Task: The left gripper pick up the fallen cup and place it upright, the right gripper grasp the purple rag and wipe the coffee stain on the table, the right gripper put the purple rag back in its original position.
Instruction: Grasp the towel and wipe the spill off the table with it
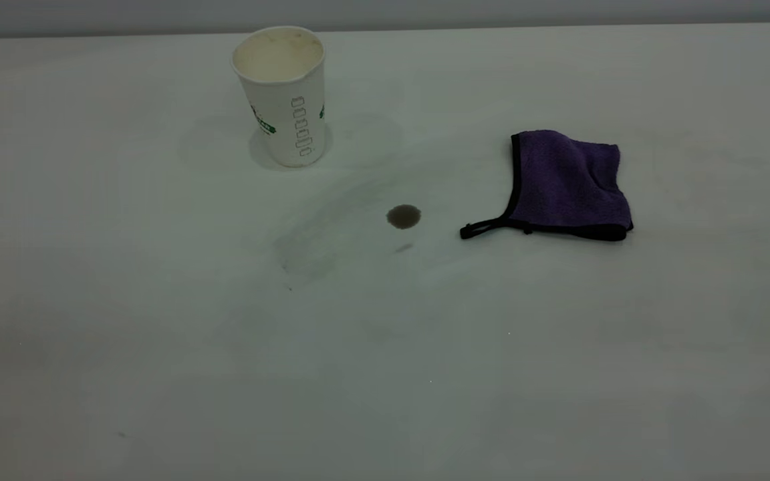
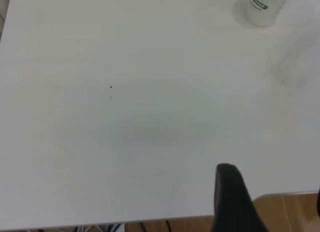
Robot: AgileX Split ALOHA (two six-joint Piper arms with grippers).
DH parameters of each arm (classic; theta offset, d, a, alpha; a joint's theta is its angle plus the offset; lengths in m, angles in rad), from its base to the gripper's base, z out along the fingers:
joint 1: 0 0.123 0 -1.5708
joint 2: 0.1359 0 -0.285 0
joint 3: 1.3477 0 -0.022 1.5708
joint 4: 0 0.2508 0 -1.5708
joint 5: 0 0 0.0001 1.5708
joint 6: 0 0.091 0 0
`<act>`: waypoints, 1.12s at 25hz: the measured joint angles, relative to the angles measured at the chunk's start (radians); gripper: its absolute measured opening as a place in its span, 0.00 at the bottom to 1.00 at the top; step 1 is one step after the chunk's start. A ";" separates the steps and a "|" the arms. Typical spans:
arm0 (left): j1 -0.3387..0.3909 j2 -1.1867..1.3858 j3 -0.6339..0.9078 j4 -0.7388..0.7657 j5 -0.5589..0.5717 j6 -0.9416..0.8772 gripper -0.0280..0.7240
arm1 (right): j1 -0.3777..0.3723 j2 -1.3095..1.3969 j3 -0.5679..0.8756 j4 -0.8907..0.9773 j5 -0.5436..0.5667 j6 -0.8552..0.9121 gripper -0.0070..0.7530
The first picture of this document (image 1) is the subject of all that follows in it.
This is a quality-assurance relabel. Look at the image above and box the white paper coffee cup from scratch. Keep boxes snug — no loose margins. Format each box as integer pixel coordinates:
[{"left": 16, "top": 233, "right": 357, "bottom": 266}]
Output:
[{"left": 231, "top": 25, "right": 328, "bottom": 168}]

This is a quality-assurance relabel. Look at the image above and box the brown coffee stain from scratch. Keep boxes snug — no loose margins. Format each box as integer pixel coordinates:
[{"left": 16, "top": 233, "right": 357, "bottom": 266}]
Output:
[{"left": 386, "top": 204, "right": 422, "bottom": 230}]

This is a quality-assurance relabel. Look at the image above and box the purple cloth with black trim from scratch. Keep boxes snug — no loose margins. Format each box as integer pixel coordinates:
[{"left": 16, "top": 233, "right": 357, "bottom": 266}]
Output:
[{"left": 460, "top": 130, "right": 634, "bottom": 242}]

